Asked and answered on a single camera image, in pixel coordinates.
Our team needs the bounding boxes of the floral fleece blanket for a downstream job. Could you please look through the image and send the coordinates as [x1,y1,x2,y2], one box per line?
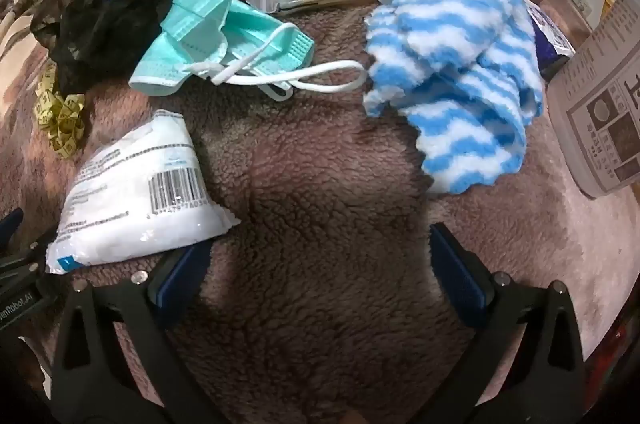
[0,0,640,424]

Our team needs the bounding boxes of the yellow measuring tape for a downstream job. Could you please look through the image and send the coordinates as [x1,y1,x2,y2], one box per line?
[32,64,86,159]

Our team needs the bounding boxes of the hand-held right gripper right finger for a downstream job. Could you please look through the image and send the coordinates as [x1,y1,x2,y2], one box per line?
[429,223,588,424]

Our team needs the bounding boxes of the blue white striped fuzzy sock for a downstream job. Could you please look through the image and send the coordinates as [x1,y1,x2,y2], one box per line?
[362,0,546,195]

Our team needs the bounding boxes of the dark blue tissue packet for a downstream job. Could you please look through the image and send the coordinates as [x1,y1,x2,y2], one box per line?
[527,1,576,82]

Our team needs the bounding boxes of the green face mask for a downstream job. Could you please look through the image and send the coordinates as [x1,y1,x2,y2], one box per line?
[130,0,368,100]

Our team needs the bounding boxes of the black mesh scrunchie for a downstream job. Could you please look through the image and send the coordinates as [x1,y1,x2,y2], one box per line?
[30,0,173,97]

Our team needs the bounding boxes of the white labelled plastic container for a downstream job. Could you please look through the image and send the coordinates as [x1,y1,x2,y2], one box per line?
[547,0,640,199]

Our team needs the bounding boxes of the white barcode packet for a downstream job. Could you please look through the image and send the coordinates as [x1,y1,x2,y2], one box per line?
[45,109,242,275]

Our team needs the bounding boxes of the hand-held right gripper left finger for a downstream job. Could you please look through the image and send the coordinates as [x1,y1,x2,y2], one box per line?
[50,241,236,424]

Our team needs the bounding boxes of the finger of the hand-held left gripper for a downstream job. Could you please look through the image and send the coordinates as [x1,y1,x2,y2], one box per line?
[0,208,25,249]
[0,243,56,283]

